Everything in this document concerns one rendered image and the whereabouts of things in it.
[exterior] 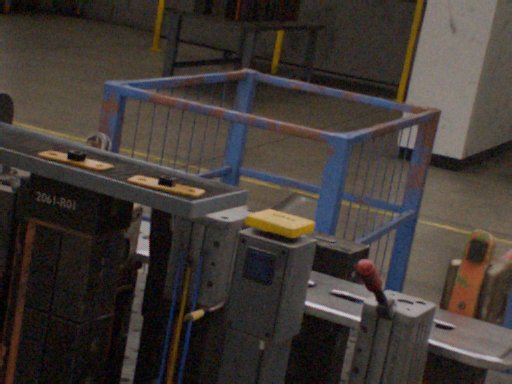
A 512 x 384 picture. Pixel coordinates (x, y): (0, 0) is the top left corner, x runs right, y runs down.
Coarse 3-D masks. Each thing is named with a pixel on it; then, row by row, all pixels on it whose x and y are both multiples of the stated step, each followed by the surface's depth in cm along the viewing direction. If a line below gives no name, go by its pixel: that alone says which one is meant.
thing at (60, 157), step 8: (40, 152) 149; (48, 152) 150; (56, 152) 151; (72, 152) 148; (80, 152) 149; (56, 160) 147; (64, 160) 147; (72, 160) 148; (80, 160) 148; (88, 160) 150; (88, 168) 146; (96, 168) 146; (104, 168) 147; (112, 168) 149
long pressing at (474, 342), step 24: (144, 240) 184; (312, 288) 174; (336, 288) 176; (360, 288) 178; (312, 312) 165; (336, 312) 164; (360, 312) 166; (432, 336) 161; (456, 336) 163; (480, 336) 165; (504, 336) 167; (456, 360) 157; (480, 360) 156; (504, 360) 158
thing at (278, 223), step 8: (248, 216) 137; (256, 216) 137; (264, 216) 138; (272, 216) 139; (280, 216) 139; (288, 216) 140; (248, 224) 137; (256, 224) 137; (264, 224) 136; (272, 224) 136; (280, 224) 135; (288, 224) 136; (296, 224) 137; (304, 224) 138; (312, 224) 139; (272, 232) 136; (280, 232) 135; (288, 232) 135; (296, 232) 136; (304, 232) 138
